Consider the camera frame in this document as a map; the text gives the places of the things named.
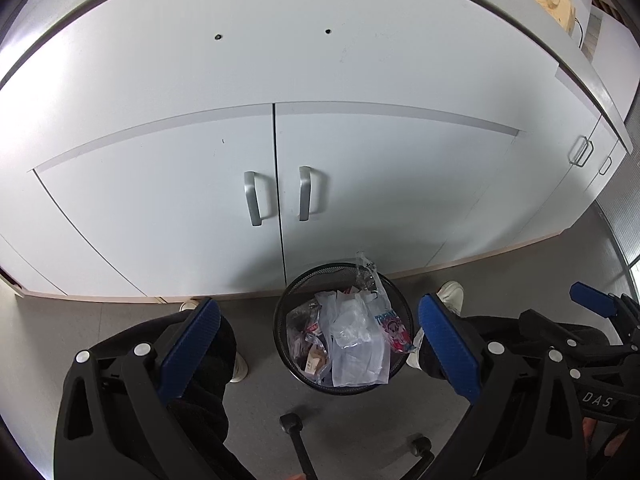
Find blue red snack wrapper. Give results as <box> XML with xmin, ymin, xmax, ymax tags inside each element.
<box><xmin>374</xmin><ymin>310</ymin><xmax>414</xmax><ymax>353</ymax></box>

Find beige printed paper wrapper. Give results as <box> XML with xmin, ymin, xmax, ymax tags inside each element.
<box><xmin>304</xmin><ymin>344</ymin><xmax>330</xmax><ymax>379</ymax></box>

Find clear printed plastic bag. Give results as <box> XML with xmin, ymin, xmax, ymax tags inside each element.
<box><xmin>356</xmin><ymin>252</ymin><xmax>383</xmax><ymax>292</ymax></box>

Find black mesh trash bin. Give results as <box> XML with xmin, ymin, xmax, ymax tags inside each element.
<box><xmin>273</xmin><ymin>254</ymin><xmax>416</xmax><ymax>396</ymax></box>

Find white kitchen cabinet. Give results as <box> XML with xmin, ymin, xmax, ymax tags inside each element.
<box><xmin>1</xmin><ymin>0</ymin><xmax>634</xmax><ymax>302</ymax></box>

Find person's right hand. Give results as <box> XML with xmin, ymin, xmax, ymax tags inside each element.
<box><xmin>582</xmin><ymin>417</ymin><xmax>629</xmax><ymax>457</ymax></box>

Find person's right shoe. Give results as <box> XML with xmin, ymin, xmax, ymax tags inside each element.
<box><xmin>406</xmin><ymin>281</ymin><xmax>464</xmax><ymax>370</ymax></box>

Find black chair base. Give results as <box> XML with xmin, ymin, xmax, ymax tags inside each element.
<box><xmin>278</xmin><ymin>410</ymin><xmax>436</xmax><ymax>480</ymax></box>

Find far cabinet handle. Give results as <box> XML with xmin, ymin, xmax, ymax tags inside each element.
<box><xmin>568</xmin><ymin>136</ymin><xmax>594</xmax><ymax>168</ymax></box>

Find left cabinet door handle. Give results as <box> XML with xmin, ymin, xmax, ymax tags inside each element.
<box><xmin>244</xmin><ymin>171</ymin><xmax>262</xmax><ymax>226</ymax></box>

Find cabinet door handle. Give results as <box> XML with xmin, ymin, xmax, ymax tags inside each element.
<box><xmin>298</xmin><ymin>166</ymin><xmax>311</xmax><ymax>222</ymax></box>
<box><xmin>244</xmin><ymin>171</ymin><xmax>262</xmax><ymax>226</ymax></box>

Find right cabinet door handle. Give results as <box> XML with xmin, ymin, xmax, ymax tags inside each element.
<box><xmin>298</xmin><ymin>166</ymin><xmax>311</xmax><ymax>222</ymax></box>

